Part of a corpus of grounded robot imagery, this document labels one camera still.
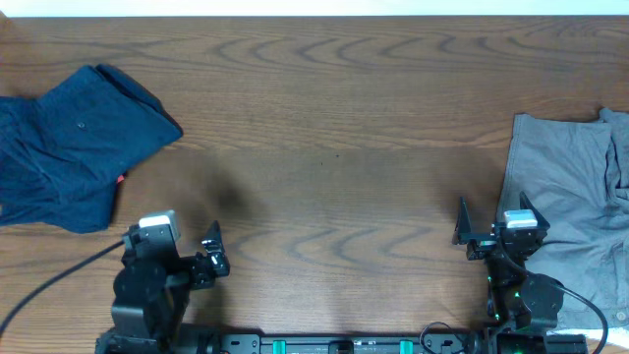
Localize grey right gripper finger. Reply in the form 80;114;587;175
452;197;473;245
519;192;550;230

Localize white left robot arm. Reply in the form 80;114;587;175
94;221;230;354

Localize grey button shirt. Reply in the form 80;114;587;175
497;108;628;330

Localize dark blue denim shorts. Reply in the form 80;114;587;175
1;64;183;233

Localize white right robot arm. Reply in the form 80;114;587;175
452;193;563;353

